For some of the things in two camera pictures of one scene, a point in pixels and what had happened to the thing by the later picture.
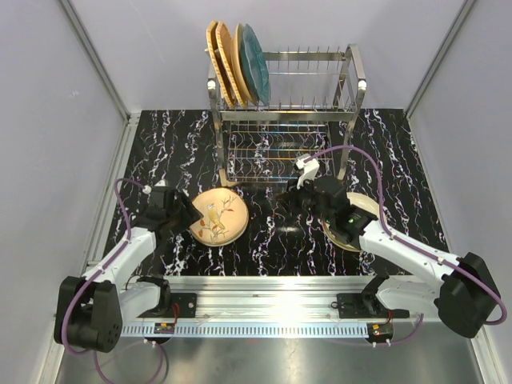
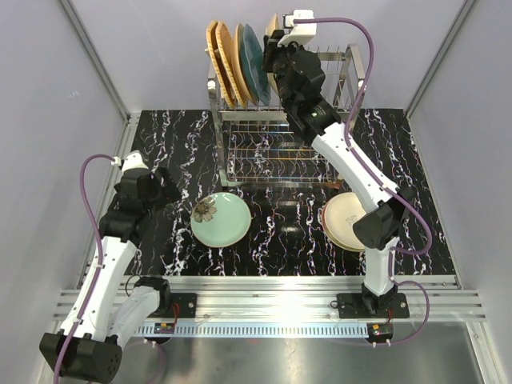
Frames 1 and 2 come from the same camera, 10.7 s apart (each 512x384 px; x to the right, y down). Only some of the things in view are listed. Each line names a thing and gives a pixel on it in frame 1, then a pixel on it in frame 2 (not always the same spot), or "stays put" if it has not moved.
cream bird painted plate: [238, 67] stays put
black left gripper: [190, 214] → [168, 193]
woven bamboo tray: [226, 46] stays put
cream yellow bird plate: [225, 217] → [273, 26]
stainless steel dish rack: [313, 98] stays put
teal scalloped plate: [254, 65] stays put
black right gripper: [290, 198] → [272, 50]
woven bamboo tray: [212, 38] stays put
